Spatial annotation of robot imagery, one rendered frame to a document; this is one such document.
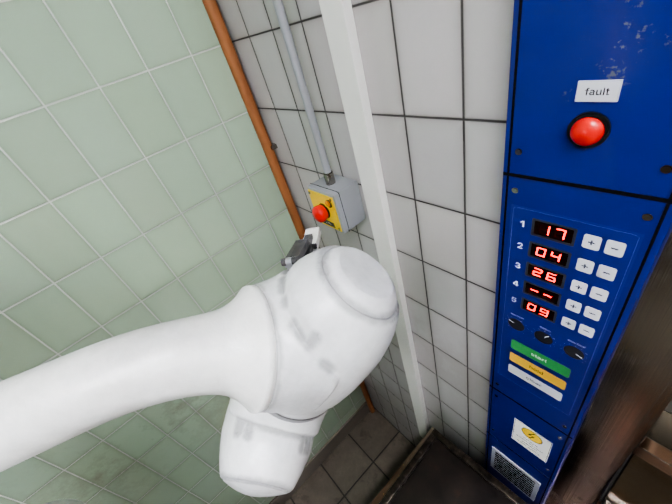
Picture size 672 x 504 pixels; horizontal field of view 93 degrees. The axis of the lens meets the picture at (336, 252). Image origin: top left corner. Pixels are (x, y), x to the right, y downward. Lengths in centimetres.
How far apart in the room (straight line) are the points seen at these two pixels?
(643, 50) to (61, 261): 96
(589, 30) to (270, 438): 46
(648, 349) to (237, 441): 51
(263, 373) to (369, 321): 8
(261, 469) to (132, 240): 66
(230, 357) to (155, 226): 68
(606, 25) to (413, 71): 22
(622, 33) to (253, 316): 36
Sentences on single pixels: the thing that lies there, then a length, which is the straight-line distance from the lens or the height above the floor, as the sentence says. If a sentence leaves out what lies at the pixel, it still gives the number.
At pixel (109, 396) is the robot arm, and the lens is 26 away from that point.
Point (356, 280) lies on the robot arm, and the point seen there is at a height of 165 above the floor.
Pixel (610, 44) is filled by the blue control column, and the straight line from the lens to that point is 38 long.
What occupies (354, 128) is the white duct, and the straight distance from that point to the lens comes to 61.
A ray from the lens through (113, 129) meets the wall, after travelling 86.
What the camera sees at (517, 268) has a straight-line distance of 53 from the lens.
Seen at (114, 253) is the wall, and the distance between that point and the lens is 91.
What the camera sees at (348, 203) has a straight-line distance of 70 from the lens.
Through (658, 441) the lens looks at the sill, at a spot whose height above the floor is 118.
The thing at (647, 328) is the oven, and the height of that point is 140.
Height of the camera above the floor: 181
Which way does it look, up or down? 37 degrees down
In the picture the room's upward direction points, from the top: 18 degrees counter-clockwise
